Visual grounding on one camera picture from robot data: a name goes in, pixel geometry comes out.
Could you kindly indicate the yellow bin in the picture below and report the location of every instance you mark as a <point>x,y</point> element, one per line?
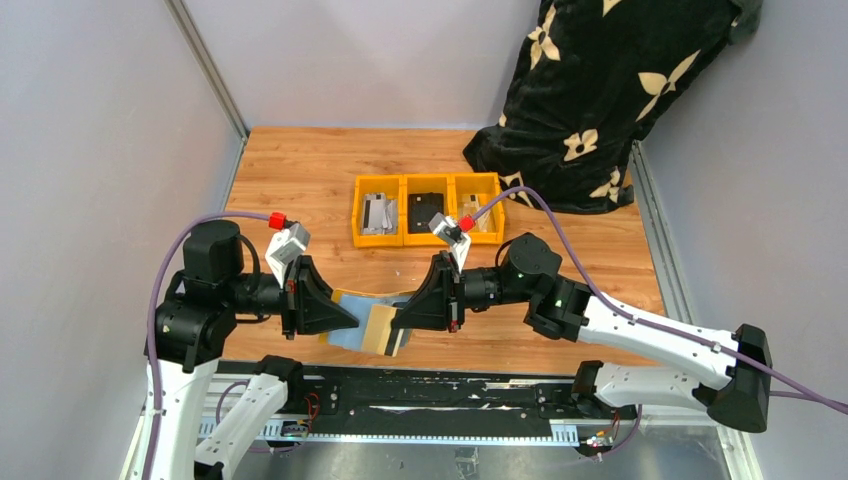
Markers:
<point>423,183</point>
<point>474,191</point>
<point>364,184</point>

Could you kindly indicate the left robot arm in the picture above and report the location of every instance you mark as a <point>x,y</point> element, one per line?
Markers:
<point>191,315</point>

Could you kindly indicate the silver cards in bin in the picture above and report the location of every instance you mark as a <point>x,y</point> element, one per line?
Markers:
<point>379,215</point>

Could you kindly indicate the aluminium frame post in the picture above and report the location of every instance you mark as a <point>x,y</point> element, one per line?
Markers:
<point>186,24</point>

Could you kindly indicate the middle yellow bin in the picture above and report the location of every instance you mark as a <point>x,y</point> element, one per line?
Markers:
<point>423,183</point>

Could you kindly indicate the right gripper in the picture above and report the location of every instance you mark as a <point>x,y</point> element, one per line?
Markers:
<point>440,302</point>

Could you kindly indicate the black floral blanket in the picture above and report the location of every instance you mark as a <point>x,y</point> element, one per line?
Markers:
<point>592,78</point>

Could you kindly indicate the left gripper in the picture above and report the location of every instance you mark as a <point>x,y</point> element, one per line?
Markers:
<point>307,301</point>

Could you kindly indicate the black cards in bin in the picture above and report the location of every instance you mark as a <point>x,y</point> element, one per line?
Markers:
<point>421,209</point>

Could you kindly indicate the left yellow bin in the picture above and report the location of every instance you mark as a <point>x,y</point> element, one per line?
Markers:
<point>364,184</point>

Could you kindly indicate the yellow leather card holder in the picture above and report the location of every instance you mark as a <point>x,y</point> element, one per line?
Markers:
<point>374,312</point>

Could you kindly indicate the right yellow bin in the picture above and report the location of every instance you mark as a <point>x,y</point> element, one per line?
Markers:
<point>474,191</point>

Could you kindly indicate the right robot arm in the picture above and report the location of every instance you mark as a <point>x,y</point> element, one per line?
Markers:
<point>697,368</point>

